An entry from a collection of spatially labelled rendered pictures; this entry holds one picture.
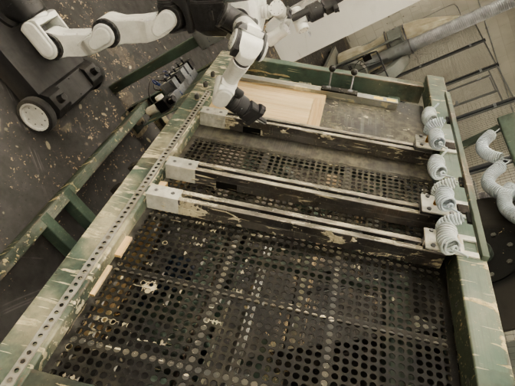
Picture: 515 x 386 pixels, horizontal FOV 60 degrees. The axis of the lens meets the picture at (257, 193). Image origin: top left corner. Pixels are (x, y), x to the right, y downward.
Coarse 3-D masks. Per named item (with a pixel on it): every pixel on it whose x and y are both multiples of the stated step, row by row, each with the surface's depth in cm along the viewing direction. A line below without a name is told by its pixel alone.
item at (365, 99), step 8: (248, 80) 251; (256, 80) 250; (264, 80) 249; (272, 80) 250; (280, 80) 251; (288, 88) 249; (296, 88) 248; (304, 88) 247; (312, 88) 246; (320, 88) 247; (328, 96) 246; (336, 96) 245; (344, 96) 244; (352, 96) 243; (360, 96) 243; (368, 96) 243; (368, 104) 244; (376, 104) 243; (384, 104) 242; (392, 104) 241
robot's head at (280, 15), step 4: (276, 0) 194; (272, 4) 194; (276, 4) 194; (280, 4) 193; (268, 8) 198; (272, 8) 195; (276, 8) 194; (280, 8) 194; (284, 8) 195; (268, 12) 198; (272, 12) 195; (276, 12) 194; (280, 12) 194; (284, 12) 197; (268, 16) 200; (272, 16) 202; (276, 16) 196; (280, 16) 197; (284, 16) 202; (280, 20) 204
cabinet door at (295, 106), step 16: (240, 80) 252; (256, 96) 239; (272, 96) 240; (288, 96) 242; (304, 96) 243; (320, 96) 244; (272, 112) 228; (288, 112) 229; (304, 112) 230; (320, 112) 231
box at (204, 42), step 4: (196, 32) 259; (196, 36) 261; (200, 36) 260; (204, 36) 260; (208, 36) 259; (196, 40) 262; (200, 40) 262; (204, 40) 261; (208, 40) 261; (212, 40) 260; (216, 40) 260; (220, 40) 259; (200, 44) 264; (204, 44) 263; (208, 44) 262; (212, 44) 262; (204, 48) 264
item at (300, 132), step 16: (208, 112) 212; (224, 112) 213; (224, 128) 214; (240, 128) 213; (256, 128) 211; (272, 128) 209; (288, 128) 207; (304, 128) 207; (320, 128) 208; (432, 128) 192; (320, 144) 208; (336, 144) 206; (352, 144) 205; (368, 144) 203; (384, 144) 201; (400, 144) 204; (416, 144) 197; (400, 160) 204; (416, 160) 202
